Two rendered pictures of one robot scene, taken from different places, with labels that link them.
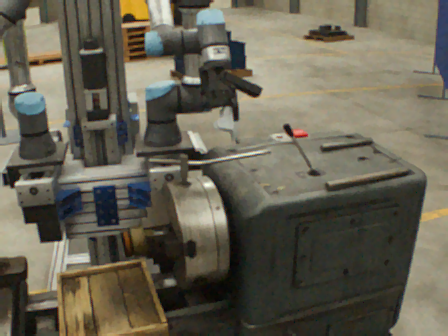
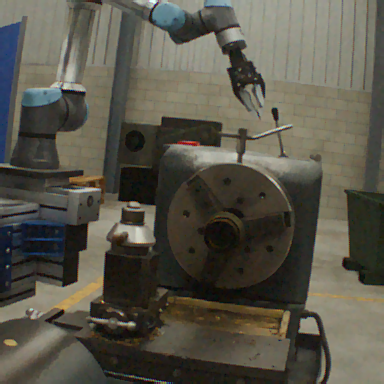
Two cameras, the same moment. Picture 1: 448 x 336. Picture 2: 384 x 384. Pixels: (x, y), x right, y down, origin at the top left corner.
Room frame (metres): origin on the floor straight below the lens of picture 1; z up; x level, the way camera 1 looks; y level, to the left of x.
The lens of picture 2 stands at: (0.66, 1.49, 1.30)
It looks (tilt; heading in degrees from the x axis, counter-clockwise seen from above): 6 degrees down; 296
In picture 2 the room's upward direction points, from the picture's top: 6 degrees clockwise
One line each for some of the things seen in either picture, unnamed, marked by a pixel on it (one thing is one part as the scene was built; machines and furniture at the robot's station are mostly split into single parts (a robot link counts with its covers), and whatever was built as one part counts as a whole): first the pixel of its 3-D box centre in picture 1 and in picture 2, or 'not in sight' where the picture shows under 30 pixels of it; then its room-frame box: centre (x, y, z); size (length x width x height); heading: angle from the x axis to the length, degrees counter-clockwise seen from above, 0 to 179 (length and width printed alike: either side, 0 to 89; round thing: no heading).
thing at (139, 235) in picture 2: not in sight; (131, 232); (1.17, 0.64, 1.13); 0.08 x 0.08 x 0.03
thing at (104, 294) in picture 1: (107, 302); (205, 326); (1.18, 0.28, 0.89); 0.36 x 0.30 x 0.04; 15
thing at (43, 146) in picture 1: (36, 140); not in sight; (1.77, 0.61, 1.21); 0.15 x 0.15 x 0.10
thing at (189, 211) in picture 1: (186, 233); (232, 225); (1.25, 0.03, 1.08); 0.32 x 0.09 x 0.32; 15
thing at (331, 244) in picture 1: (308, 214); (243, 214); (1.37, -0.36, 1.06); 0.59 x 0.48 x 0.39; 105
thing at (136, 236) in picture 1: (138, 241); (223, 233); (1.21, 0.17, 1.08); 0.09 x 0.09 x 0.09; 15
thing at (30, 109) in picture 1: (31, 111); not in sight; (1.78, 0.61, 1.33); 0.13 x 0.12 x 0.14; 30
